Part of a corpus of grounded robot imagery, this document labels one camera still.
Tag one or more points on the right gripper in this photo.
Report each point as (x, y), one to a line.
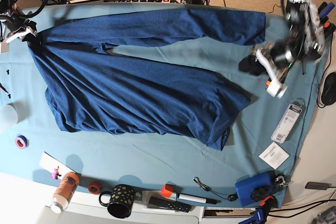
(22, 32)

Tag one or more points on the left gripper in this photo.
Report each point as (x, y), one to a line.
(279, 56)

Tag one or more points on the blue t-shirt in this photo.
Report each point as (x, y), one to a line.
(89, 88)

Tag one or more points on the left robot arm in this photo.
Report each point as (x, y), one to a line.
(306, 41)

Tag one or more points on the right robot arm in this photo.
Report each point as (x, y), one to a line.
(17, 25)

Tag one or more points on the clear plastic blister pack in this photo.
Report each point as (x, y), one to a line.
(288, 120)

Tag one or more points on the teal table cloth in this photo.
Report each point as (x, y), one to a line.
(152, 160)

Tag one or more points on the translucent plastic cup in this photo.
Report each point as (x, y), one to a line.
(8, 117)

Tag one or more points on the black computer mouse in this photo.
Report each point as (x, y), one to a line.
(328, 96)

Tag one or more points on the orange black clamp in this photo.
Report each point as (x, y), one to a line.
(329, 29)

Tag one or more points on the white paper leaflet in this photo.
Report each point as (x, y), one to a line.
(274, 155)

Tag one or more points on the blue black clamp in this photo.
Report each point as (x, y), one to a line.
(324, 9)

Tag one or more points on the purple tape roll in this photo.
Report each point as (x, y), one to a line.
(21, 142)

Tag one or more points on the blue box with knob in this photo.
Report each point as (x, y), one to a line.
(256, 188)

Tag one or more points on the black adapter right edge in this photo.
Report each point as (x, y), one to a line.
(317, 186)

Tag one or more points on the pink clip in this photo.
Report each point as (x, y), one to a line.
(55, 174)

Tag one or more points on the black marker pen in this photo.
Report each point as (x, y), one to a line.
(197, 199)

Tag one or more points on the blue clamp bottom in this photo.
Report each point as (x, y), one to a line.
(260, 214)

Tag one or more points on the orange cube block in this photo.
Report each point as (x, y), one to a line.
(167, 191)

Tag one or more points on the orange bottle white cap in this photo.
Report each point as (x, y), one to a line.
(64, 192)

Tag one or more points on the orange tape roll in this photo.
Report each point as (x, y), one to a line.
(94, 188)

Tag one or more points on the black dotted remote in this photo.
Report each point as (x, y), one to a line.
(170, 205)

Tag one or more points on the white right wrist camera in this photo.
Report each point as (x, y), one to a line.
(4, 47)

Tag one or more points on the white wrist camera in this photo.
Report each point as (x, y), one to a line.
(276, 89)
(4, 47)

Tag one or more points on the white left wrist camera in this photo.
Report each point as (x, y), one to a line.
(276, 89)

